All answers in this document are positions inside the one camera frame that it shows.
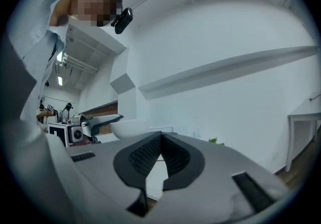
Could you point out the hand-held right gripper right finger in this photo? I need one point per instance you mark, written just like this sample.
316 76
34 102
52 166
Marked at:
213 167

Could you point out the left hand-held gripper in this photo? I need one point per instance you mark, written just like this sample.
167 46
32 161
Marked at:
75 133

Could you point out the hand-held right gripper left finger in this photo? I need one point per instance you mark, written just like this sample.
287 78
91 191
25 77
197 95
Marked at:
100 167

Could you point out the person's left forearm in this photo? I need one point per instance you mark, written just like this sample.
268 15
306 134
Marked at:
45 114

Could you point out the green artificial plant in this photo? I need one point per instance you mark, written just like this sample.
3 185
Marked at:
215 141

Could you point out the ceiling strip light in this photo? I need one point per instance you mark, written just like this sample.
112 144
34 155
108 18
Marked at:
59 56
60 80

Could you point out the white ceiling pipes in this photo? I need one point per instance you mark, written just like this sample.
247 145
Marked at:
80 62

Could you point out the person's light blue shirt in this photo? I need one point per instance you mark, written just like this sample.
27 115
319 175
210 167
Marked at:
37 42

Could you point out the white side table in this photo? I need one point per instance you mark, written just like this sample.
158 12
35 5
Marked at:
303 115

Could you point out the person's head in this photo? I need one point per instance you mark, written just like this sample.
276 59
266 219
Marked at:
92 2

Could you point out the black head-worn camera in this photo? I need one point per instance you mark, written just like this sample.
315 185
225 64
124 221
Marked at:
124 20

